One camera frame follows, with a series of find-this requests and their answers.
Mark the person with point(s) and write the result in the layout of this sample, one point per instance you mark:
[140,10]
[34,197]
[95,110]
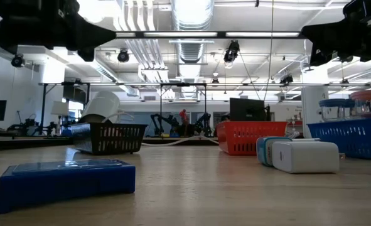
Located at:
[183,117]

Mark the blue mesh basket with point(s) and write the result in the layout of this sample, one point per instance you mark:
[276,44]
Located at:
[348,139]

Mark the teal white wall charger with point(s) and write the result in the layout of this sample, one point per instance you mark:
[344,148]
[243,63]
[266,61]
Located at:
[262,150]

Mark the red mesh basket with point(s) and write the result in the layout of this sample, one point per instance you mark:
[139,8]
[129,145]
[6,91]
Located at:
[251,138]

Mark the silver ventilation duct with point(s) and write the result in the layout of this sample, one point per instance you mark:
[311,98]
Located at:
[191,19]

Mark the light blue hourglass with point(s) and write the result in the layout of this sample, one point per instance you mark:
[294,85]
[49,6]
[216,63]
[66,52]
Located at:
[336,108]

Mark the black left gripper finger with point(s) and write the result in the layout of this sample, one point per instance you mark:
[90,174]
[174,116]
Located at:
[88,29]
[88,41]

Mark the black ceiling spotlight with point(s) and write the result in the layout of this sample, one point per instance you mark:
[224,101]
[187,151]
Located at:
[232,51]
[287,78]
[123,56]
[17,60]

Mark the white cylindrical lamp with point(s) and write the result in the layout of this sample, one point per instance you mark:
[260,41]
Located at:
[102,105]

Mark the white pillar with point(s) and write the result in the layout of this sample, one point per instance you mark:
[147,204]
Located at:
[314,106]

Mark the blue rectangular pad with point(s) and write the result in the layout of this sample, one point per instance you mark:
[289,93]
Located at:
[62,185]

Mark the background black robot arm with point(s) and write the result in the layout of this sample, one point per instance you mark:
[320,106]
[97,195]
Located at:
[23,125]
[163,124]
[204,124]

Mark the black mesh tray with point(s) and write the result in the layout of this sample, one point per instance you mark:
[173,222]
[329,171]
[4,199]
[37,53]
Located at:
[110,138]

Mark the black background rig frame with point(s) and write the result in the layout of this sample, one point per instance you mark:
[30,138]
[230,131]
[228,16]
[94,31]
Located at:
[125,84]

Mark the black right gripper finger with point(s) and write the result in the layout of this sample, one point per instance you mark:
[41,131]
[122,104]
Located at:
[329,31]
[329,44]

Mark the large white wall charger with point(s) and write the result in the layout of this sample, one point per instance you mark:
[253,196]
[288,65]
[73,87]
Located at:
[307,157]

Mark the pink-lidded container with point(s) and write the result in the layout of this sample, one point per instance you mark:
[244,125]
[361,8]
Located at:
[370,102]

